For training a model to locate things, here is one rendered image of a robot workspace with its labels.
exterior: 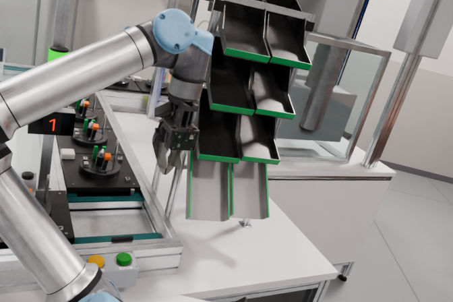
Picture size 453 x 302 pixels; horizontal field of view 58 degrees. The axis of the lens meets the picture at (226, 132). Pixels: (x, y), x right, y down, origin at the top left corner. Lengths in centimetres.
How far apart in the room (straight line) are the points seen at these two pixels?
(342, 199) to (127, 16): 342
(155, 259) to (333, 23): 150
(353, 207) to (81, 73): 221
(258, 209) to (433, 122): 443
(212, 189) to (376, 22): 406
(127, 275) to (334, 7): 162
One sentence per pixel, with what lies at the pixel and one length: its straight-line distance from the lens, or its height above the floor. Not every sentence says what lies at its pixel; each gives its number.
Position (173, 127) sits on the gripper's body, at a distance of 94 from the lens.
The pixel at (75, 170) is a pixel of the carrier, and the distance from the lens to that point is 151.
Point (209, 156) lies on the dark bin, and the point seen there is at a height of 121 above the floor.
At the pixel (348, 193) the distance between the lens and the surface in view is 259.
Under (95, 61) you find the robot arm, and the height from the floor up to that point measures 152.
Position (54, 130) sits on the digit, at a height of 118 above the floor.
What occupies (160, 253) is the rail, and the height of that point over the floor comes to 94.
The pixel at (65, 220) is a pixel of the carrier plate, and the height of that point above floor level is 97.
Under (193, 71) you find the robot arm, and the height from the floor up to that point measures 150.
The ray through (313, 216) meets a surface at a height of 56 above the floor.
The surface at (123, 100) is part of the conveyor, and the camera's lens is 244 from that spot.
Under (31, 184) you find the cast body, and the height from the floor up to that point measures 107.
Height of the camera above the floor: 170
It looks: 20 degrees down
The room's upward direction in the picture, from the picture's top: 15 degrees clockwise
